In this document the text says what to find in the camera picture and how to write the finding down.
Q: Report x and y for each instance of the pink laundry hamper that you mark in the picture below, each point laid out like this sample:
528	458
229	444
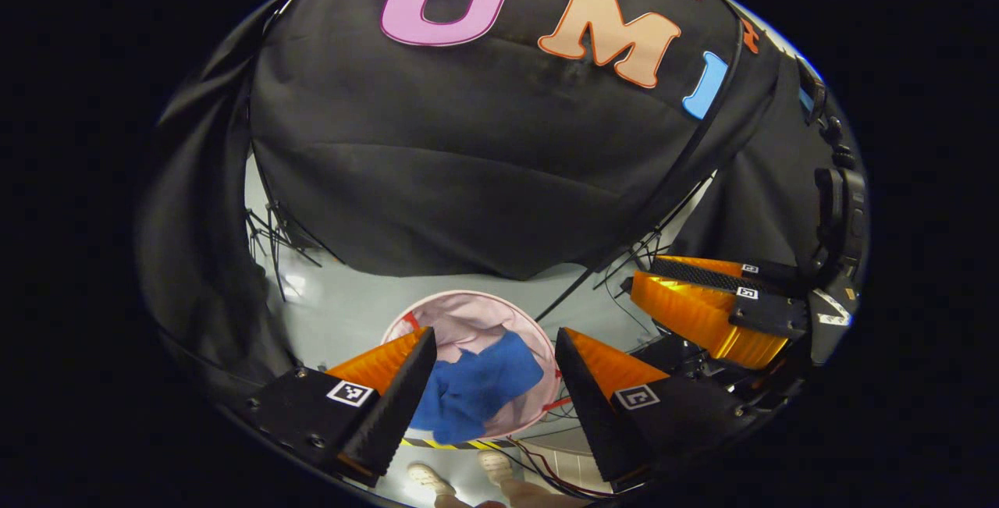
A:
468	317

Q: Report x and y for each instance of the yellow black floor tape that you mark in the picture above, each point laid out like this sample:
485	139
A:
453	443

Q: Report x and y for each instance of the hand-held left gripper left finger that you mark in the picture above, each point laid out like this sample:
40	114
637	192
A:
398	406

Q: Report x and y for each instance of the person's beige shoe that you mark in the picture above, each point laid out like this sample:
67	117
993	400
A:
495	465
431	481

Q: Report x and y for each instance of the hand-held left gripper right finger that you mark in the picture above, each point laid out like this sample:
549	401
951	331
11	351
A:
589	406

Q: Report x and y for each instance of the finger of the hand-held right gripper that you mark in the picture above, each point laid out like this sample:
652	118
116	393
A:
687	313
702	275

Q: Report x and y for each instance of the black backdrop cloth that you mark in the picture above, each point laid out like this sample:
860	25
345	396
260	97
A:
468	180

